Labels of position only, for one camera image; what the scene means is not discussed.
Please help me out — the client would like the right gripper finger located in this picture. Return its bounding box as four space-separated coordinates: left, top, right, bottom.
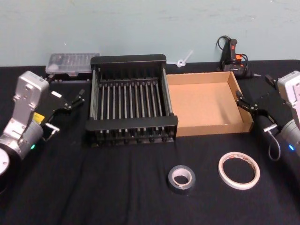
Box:
235 90 260 115
264 74 278 91

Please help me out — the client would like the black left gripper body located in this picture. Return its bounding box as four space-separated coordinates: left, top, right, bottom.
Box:
32 82 72 125

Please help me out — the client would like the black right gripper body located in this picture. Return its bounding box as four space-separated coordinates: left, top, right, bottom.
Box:
254 90 294 129

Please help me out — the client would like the roll of white tape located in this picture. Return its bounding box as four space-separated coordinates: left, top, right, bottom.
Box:
217 151 261 190

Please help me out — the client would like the roll of silver tape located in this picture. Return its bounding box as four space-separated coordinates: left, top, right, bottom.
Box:
167 165 196 195

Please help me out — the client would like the clear plastic case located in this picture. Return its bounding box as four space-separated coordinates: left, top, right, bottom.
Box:
45 52 94 84

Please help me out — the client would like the shallow brown cardboard tray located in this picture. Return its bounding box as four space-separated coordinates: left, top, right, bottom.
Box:
165 71 255 137

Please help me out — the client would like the black rack with steel bars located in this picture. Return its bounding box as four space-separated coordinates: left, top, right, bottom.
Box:
84 54 179 148

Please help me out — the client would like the white three-armed plastic piece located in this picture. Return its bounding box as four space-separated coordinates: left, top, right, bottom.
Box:
166 49 194 68

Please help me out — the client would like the black table cloth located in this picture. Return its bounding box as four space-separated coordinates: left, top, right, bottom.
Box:
0 60 300 225

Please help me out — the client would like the left gripper thin dark cable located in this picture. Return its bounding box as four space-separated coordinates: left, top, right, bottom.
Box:
43 123 60 142

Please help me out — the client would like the gripper thin dark cable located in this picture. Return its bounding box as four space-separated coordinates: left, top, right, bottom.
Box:
263 125 282 162
43 123 60 142

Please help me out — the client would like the right gripper thin dark cable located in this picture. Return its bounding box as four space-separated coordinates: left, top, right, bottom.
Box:
263 125 282 162

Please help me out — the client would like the black corded tool red switch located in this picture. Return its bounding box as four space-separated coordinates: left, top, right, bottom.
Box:
215 35 262 79

